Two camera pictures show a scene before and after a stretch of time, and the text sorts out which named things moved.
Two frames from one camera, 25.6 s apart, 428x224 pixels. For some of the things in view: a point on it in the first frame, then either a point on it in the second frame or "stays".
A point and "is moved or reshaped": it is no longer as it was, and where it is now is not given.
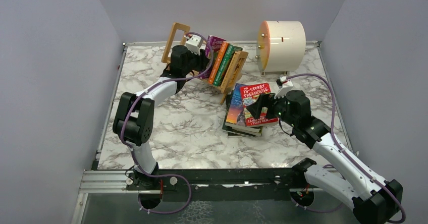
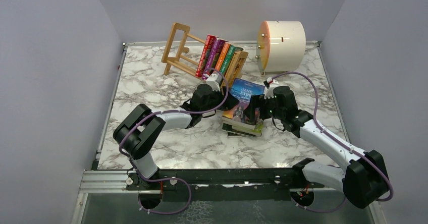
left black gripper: x=201 y=60 → x=230 y=102
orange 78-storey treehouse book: x=222 y=53 stays
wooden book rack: x=234 y=71 stays
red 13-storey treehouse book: x=250 y=93 is moved or reshaped
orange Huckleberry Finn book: x=233 y=73 stays
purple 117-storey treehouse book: x=216 y=43 stays
